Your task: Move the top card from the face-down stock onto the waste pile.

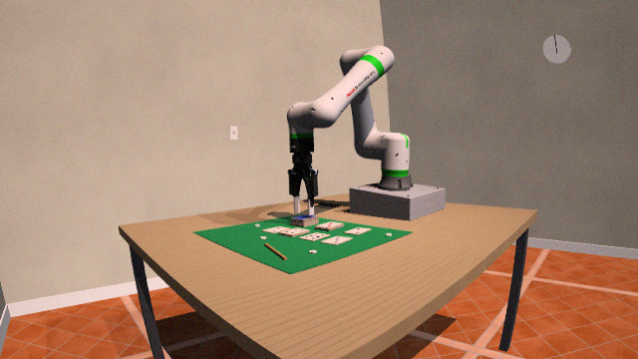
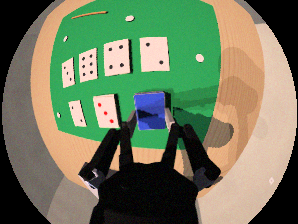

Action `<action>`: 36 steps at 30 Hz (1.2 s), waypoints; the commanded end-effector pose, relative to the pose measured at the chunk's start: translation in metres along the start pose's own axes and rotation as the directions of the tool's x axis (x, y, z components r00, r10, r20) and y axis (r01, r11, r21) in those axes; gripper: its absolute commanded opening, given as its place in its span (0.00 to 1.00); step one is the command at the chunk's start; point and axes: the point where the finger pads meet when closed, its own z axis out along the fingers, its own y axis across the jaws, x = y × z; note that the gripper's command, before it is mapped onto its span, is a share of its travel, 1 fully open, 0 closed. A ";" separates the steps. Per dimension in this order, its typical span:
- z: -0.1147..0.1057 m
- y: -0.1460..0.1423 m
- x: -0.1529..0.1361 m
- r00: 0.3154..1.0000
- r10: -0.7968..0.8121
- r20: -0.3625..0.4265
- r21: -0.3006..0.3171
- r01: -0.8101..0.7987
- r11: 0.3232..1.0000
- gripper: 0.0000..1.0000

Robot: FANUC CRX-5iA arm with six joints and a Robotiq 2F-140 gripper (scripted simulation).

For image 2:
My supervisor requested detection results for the green felt mat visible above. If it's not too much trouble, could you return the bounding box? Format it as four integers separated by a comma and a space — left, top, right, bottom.
50, 0, 221, 144

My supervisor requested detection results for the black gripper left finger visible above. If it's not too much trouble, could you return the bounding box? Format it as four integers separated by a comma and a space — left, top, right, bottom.
80, 110, 137, 191

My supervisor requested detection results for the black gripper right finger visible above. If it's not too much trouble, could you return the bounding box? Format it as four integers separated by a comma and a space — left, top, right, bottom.
153, 108, 221, 192

